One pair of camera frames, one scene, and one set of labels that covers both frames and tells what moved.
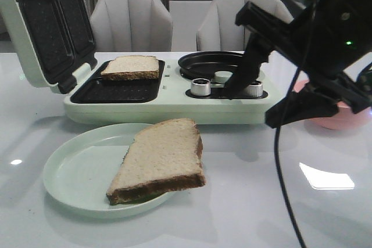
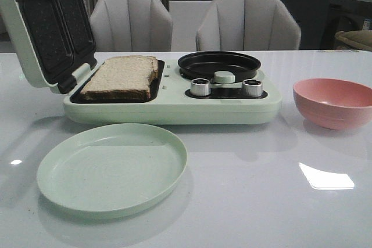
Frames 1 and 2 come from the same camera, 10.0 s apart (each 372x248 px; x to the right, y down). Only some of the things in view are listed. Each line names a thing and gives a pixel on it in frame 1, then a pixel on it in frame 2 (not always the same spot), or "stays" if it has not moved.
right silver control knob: x=253 y=90 stays
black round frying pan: x=204 y=65 stays
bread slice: x=164 y=155 to x=128 y=78
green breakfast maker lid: x=52 y=18 stays
